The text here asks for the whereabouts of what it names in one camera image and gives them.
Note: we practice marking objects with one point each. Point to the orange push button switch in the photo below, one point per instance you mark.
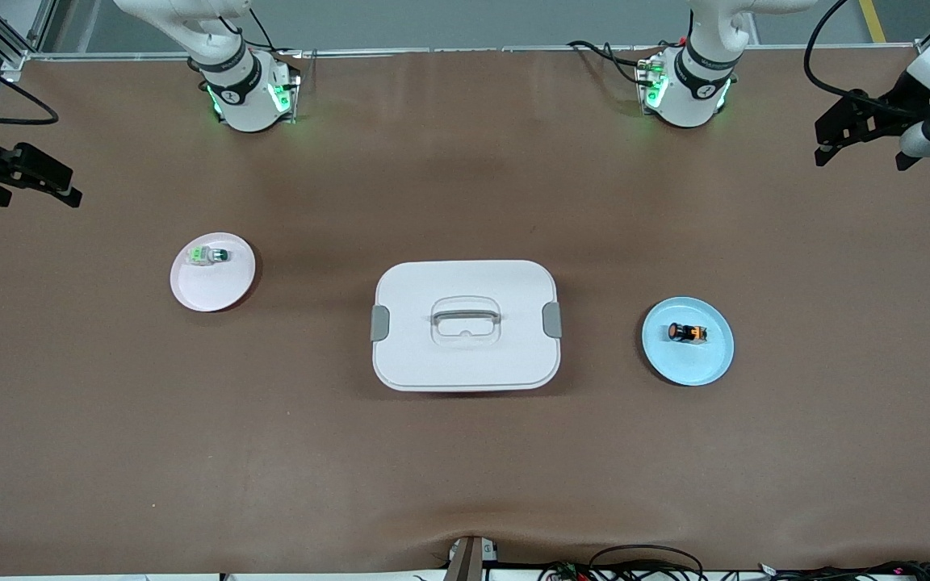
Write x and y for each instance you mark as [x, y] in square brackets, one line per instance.
[687, 332]

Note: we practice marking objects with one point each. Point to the brown table cover sheet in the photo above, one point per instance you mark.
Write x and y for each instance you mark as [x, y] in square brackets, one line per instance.
[465, 468]

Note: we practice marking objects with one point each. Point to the metal camera post bracket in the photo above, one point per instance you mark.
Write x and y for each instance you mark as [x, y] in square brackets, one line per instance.
[465, 561]

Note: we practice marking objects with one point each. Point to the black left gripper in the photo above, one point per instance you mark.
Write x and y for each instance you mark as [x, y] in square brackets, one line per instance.
[890, 112]

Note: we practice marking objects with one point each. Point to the green push button switch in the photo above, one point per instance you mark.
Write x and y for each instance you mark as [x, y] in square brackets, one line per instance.
[207, 255]

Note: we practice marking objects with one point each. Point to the white lidded storage box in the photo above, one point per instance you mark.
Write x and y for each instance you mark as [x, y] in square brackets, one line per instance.
[465, 363]

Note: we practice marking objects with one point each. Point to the grey box latch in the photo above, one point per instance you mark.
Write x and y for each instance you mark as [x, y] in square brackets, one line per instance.
[552, 320]
[380, 323]

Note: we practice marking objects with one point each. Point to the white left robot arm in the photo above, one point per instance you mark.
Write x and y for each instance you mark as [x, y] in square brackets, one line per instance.
[695, 97]

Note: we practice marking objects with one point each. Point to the light blue round plate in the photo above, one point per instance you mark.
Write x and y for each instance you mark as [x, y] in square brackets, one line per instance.
[687, 363]

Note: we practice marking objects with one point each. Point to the pink round plate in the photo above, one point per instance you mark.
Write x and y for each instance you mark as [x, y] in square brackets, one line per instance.
[227, 286]

